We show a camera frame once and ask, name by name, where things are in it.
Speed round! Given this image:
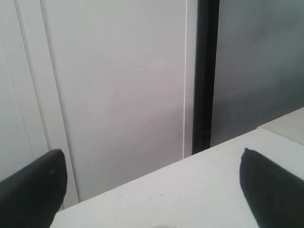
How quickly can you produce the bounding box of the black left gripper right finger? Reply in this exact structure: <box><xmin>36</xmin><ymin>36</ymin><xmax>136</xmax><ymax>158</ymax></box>
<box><xmin>239</xmin><ymin>148</ymin><xmax>304</xmax><ymax>228</ymax></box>

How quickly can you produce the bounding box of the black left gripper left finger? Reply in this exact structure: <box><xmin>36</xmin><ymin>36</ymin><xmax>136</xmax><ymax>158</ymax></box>
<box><xmin>0</xmin><ymin>149</ymin><xmax>67</xmax><ymax>228</ymax></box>

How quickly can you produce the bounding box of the black vertical post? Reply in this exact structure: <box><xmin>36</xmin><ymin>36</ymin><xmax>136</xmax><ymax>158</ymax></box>
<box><xmin>192</xmin><ymin>0</ymin><xmax>219</xmax><ymax>155</ymax></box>

